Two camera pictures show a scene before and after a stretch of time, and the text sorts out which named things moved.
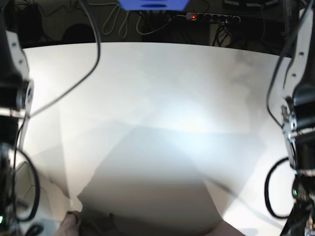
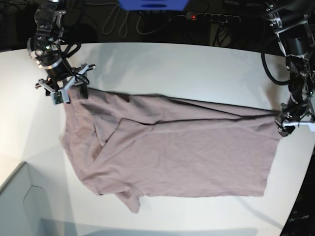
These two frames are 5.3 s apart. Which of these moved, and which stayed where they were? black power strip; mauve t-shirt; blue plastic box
Moved: mauve t-shirt
Stayed: black power strip; blue plastic box
